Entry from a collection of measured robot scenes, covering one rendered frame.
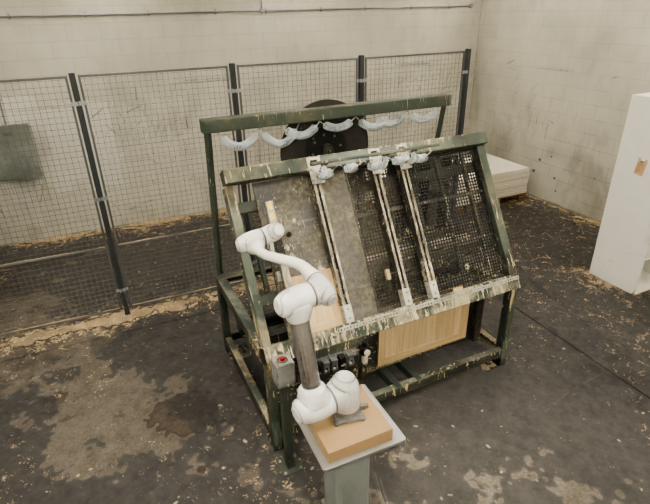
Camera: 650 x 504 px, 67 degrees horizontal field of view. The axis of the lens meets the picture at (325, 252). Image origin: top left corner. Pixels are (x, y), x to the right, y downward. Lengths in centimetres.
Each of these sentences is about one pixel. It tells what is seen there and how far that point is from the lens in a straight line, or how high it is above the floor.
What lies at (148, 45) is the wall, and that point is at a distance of 764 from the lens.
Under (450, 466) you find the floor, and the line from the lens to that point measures 386.
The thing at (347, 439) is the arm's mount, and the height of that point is 83.
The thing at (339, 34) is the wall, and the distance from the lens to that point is 842.
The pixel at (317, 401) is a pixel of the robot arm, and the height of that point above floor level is 107.
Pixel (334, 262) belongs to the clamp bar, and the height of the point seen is 129.
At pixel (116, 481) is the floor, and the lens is 401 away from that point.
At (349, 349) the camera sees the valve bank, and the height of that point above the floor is 74.
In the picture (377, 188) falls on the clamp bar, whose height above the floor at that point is 169.
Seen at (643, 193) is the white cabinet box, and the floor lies 111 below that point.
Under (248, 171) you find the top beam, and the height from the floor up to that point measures 193.
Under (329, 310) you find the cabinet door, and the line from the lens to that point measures 348.
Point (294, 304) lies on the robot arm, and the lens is 241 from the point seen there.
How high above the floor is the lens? 288
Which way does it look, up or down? 26 degrees down
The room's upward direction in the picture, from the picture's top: 1 degrees counter-clockwise
